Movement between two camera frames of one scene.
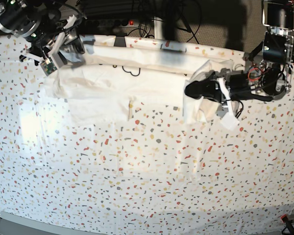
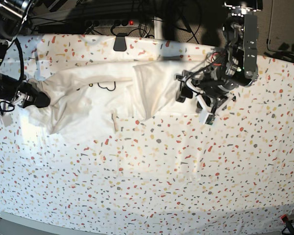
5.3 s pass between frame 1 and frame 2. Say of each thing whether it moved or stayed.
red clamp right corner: stayed
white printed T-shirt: moved
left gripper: moved
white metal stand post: stayed
